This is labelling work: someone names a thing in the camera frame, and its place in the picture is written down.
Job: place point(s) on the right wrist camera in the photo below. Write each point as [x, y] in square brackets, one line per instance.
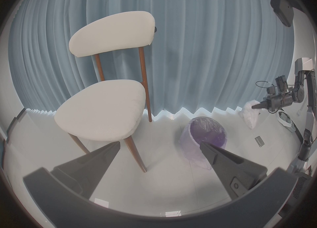
[271, 91]

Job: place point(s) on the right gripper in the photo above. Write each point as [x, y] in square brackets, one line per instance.
[279, 102]

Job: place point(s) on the pale blue curtain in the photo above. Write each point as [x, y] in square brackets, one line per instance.
[210, 48]

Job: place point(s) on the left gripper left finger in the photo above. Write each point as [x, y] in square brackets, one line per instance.
[84, 170]

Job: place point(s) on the white paper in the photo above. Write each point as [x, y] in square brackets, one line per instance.
[250, 118]

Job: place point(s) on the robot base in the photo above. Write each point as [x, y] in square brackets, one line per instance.
[301, 187]

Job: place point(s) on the white cushioned wooden chair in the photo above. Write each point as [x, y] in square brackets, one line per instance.
[99, 113]

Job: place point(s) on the purple plastic bag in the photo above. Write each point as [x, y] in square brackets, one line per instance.
[208, 135]

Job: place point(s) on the white trash bin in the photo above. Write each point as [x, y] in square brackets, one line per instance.
[190, 147]

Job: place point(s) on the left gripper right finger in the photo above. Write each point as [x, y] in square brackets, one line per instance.
[235, 172]

